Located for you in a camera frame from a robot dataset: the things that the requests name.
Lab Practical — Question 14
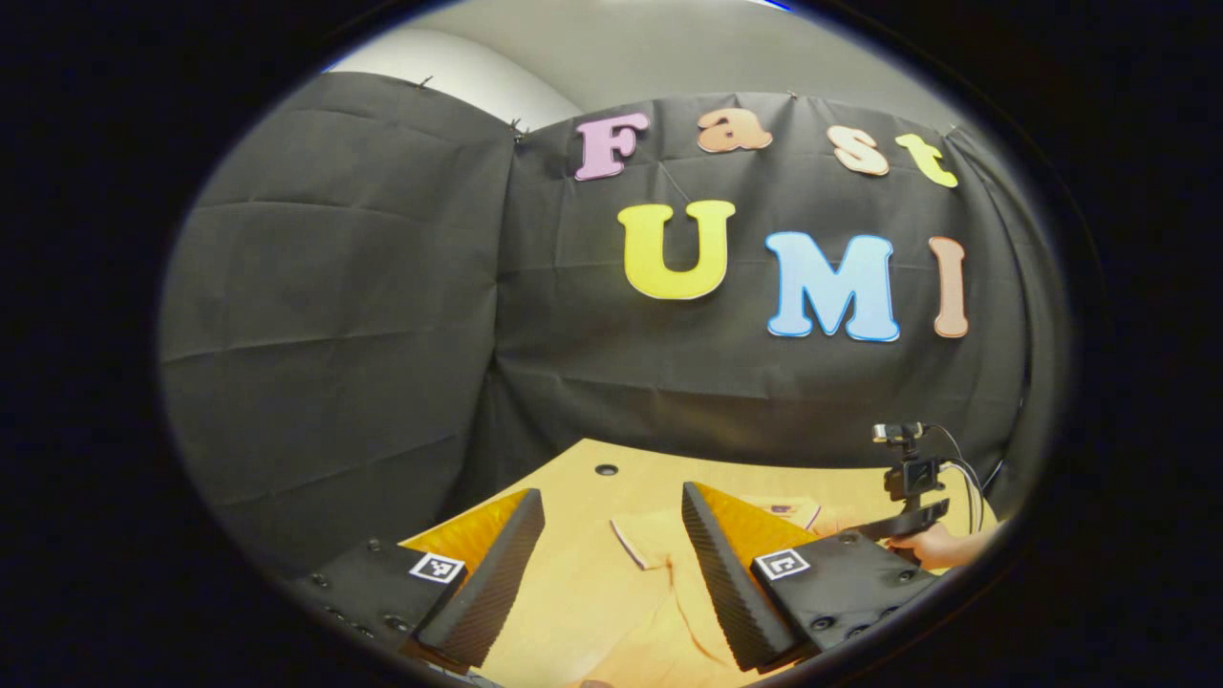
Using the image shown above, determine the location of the orange T-shirt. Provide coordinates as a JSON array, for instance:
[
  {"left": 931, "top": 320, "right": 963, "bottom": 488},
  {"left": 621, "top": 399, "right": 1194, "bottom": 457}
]
[{"left": 571, "top": 494, "right": 894, "bottom": 688}]

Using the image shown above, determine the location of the black cable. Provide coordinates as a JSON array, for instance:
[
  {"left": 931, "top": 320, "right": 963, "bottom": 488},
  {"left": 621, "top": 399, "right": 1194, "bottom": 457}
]
[{"left": 923, "top": 423, "right": 987, "bottom": 536}]

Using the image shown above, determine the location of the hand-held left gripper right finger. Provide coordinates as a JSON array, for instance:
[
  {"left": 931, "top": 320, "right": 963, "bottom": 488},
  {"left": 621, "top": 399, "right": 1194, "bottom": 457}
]
[{"left": 680, "top": 481, "right": 945, "bottom": 674}]

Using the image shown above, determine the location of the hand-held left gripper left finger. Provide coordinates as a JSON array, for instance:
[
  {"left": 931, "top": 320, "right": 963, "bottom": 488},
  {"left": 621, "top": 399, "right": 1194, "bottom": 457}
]
[{"left": 287, "top": 487, "right": 547, "bottom": 672}]

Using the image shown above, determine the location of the black backdrop cloth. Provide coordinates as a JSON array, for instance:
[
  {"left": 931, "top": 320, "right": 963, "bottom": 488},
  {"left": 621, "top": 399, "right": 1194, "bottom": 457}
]
[{"left": 158, "top": 72, "right": 1071, "bottom": 574}]

